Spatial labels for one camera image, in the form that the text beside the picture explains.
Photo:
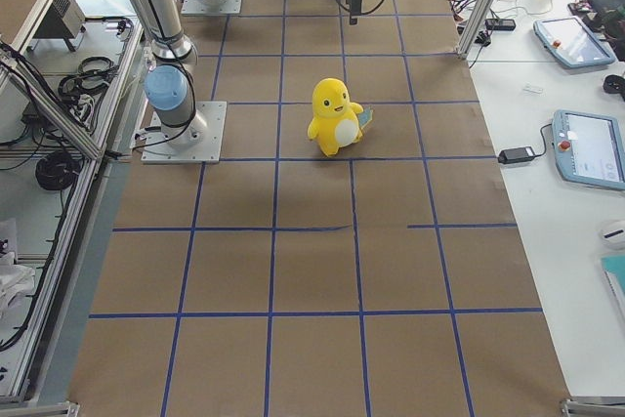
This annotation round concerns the yellow plush toy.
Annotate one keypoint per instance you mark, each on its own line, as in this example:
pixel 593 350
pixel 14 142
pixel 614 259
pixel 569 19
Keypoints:
pixel 336 121

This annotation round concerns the blue teach pendant near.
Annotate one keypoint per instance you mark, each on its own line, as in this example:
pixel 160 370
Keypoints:
pixel 588 149

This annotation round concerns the blue teach pendant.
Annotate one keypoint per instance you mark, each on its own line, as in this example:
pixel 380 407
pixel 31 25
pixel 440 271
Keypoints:
pixel 572 43
pixel 588 149

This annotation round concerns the grey metal control box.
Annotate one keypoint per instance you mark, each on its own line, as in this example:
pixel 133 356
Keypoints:
pixel 64 20

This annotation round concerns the crumpled white cloth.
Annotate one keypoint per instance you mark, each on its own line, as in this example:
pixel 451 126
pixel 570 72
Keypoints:
pixel 17 281

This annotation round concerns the blue teach pendant far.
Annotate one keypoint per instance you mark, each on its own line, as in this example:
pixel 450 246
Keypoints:
pixel 572 43

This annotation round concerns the black power adapter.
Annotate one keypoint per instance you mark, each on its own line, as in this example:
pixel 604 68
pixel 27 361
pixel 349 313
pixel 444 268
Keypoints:
pixel 516 155

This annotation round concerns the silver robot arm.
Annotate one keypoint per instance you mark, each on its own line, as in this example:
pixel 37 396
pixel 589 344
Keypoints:
pixel 189 130

